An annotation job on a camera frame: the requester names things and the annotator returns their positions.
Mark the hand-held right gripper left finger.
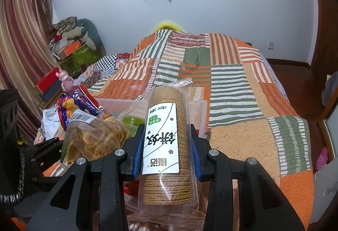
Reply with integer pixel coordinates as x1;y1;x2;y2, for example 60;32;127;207
26;123;145;231

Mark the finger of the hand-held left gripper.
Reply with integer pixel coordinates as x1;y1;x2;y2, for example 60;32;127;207
29;137;65;171

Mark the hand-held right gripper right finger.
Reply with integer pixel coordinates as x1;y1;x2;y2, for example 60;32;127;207
189;124;301;231

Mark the clear pack of round biscuits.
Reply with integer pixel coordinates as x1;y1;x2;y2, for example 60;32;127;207
137;77;202;211

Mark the clear bag of fried snacks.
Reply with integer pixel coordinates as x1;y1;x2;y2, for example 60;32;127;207
61;112;130;165

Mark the clear plastic storage box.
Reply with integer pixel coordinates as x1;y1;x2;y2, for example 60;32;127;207
93;97;210;139

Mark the blue white snack packet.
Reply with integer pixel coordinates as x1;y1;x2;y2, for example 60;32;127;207
72;85;103;118

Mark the white paper bag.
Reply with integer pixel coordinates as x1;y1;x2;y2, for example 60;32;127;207
40;109;65;139

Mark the green cup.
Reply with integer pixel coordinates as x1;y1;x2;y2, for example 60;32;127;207
123;115;146;134

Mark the red flat box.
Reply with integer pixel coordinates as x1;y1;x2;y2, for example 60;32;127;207
35;67;64;94

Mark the orange patchwork blanket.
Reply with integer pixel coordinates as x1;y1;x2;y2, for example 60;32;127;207
42;28;315;231

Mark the pink toy figure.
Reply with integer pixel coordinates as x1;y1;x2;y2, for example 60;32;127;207
56;69;75;93

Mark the striped pink curtain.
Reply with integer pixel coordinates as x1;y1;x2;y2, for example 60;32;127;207
0;0;58;140

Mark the checkered cloth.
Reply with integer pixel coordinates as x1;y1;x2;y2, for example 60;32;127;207
81;52;133;84

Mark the orange cardboard box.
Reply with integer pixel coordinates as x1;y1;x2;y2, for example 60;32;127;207
56;40;83;60

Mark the patterned dark cushion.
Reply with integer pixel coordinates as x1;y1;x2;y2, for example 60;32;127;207
52;16;78;32

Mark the pink slipper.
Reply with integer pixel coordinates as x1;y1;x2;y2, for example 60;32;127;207
315;147;330;171

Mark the yellow round object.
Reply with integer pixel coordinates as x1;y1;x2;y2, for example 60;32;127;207
154;22;186;33

